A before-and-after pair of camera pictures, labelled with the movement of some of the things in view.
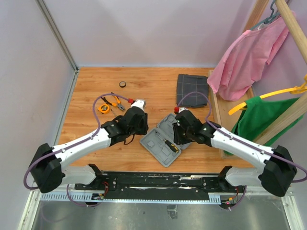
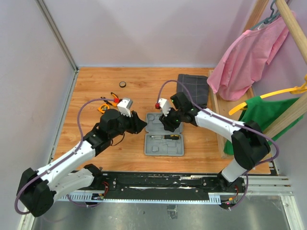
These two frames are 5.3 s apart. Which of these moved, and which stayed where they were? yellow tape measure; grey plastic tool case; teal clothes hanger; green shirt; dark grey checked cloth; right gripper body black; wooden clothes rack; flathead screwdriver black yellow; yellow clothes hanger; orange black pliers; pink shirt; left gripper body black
Moved: left gripper body black; grey plastic tool case; flathead screwdriver black yellow; right gripper body black
Stayed: orange black pliers; pink shirt; green shirt; wooden clothes rack; yellow clothes hanger; teal clothes hanger; dark grey checked cloth; yellow tape measure
